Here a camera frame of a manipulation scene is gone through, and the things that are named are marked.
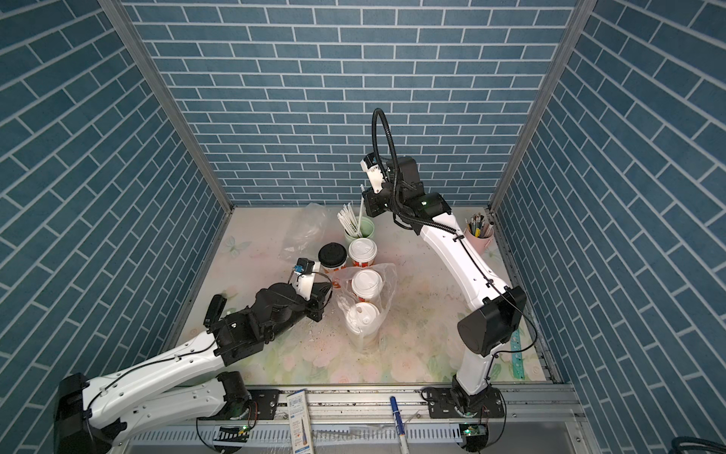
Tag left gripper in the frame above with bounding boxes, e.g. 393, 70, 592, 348
264, 281, 334, 342

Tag single white straw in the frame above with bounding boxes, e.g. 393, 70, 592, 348
357, 185, 365, 238

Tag red cup black lid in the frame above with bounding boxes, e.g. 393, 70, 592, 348
318, 242, 348, 272

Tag clear plastic carrier bag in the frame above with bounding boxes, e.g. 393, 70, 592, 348
333, 263, 398, 353

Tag red cup white lid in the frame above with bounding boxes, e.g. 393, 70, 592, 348
351, 268, 384, 302
348, 238, 378, 268

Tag beige cup white lid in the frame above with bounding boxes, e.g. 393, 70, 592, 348
345, 302, 382, 351

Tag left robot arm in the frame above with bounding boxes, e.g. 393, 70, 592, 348
53, 274, 333, 453

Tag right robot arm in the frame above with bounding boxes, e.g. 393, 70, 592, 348
361, 108, 527, 418

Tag spare clear plastic bags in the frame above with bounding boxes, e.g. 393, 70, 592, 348
278, 204, 341, 262

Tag green straw holder cup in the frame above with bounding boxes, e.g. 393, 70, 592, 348
344, 216, 375, 244

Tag pencils in bucket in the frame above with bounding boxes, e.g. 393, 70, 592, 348
467, 213, 493, 238

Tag pink pencil bucket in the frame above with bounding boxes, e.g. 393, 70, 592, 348
464, 227, 493, 255

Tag white blue label card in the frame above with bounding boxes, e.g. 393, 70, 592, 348
287, 390, 315, 454

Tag blue white marker pen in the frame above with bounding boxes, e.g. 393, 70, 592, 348
389, 396, 410, 454

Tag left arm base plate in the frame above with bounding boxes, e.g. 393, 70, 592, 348
202, 388, 280, 423

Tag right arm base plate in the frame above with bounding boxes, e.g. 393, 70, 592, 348
420, 386, 506, 419

